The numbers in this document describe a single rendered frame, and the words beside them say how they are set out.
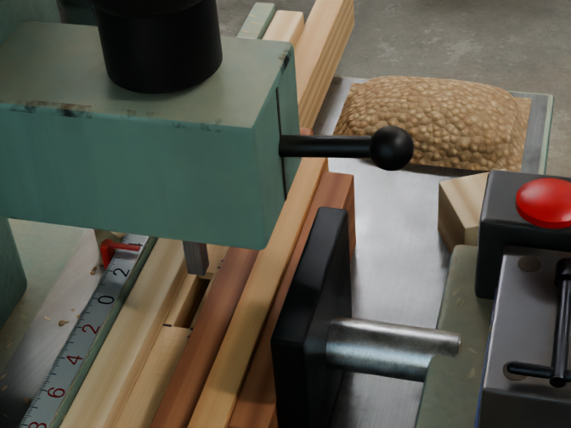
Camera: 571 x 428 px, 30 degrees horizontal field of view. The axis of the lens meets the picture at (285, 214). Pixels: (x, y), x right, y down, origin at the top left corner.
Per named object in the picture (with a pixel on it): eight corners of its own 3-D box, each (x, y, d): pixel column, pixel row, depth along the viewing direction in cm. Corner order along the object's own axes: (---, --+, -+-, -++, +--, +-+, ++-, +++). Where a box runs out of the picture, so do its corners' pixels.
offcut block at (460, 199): (436, 229, 63) (438, 181, 61) (501, 216, 64) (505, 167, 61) (461, 278, 60) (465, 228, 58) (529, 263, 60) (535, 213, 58)
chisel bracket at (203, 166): (269, 278, 49) (253, 127, 43) (-8, 242, 52) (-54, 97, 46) (308, 179, 54) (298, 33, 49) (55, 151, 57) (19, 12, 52)
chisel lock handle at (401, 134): (409, 183, 46) (409, 145, 45) (265, 166, 48) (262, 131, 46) (417, 154, 48) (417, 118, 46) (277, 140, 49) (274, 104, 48)
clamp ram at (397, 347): (441, 499, 48) (447, 367, 43) (282, 471, 50) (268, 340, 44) (466, 354, 55) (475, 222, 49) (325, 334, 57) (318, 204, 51)
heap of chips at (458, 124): (519, 175, 67) (522, 138, 65) (325, 154, 70) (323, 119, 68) (531, 98, 73) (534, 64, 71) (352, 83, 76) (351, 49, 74)
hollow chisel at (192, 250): (204, 276, 54) (192, 200, 51) (187, 273, 54) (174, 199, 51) (209, 264, 55) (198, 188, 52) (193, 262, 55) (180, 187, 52)
